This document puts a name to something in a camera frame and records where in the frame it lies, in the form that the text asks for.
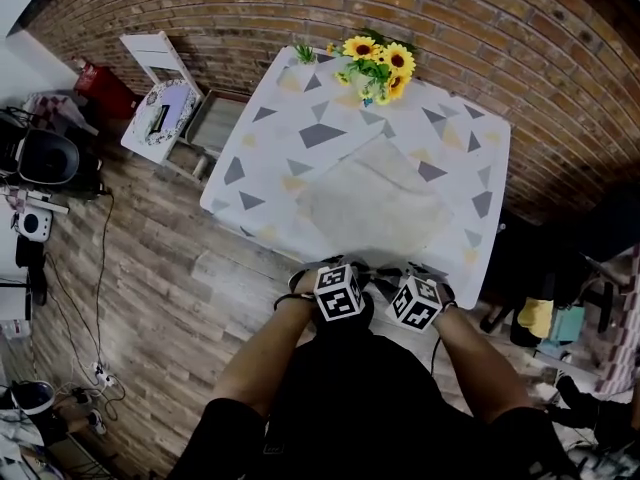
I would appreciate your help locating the white cloth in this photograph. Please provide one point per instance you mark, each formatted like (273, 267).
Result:
(375, 203)

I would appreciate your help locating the white round-window carrier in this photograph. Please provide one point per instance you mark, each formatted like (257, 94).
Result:
(32, 224)

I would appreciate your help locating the black office chair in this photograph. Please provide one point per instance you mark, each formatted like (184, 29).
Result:
(565, 248)

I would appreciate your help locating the white wooden chair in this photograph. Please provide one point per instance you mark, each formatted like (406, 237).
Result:
(150, 50)

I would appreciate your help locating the person's left hand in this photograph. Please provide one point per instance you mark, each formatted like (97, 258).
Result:
(306, 284)

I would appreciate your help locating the black floor bag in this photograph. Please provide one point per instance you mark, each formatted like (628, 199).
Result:
(31, 268)

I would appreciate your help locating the white power strip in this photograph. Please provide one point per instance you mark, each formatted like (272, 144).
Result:
(102, 375)

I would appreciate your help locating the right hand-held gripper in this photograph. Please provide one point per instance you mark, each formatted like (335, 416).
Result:
(417, 300)

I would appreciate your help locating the checkered cloth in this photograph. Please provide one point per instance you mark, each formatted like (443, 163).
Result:
(622, 338)

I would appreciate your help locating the table with checkered cloth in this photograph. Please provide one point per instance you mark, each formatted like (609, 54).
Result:
(52, 108)

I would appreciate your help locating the purple flat pad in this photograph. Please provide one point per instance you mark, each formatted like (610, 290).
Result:
(176, 108)

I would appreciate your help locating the patterned round chair cushion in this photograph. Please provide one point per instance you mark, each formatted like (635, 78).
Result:
(145, 118)

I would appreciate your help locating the sunflower bouquet in white pot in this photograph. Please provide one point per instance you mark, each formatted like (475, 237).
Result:
(380, 68)

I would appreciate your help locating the triangle patterned tablecloth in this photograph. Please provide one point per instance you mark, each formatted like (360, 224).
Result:
(270, 138)

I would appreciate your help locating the person's right forearm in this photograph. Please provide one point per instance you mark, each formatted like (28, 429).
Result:
(480, 363)

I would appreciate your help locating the small green potted plant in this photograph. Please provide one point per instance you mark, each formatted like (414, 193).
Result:
(305, 54)

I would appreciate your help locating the person's black clothing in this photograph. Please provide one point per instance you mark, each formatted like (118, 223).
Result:
(370, 408)

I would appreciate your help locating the teal bag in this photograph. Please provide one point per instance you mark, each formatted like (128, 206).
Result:
(569, 324)

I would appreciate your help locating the gray rectangular tray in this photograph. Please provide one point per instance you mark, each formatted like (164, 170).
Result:
(215, 123)

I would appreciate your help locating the person's left forearm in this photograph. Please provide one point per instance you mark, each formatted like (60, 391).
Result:
(265, 353)

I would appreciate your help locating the yellow cloth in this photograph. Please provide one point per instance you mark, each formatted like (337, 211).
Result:
(535, 318)

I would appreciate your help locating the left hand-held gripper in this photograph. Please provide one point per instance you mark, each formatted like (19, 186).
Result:
(340, 293)

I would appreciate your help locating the red fire extinguisher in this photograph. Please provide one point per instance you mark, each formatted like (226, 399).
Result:
(102, 88)

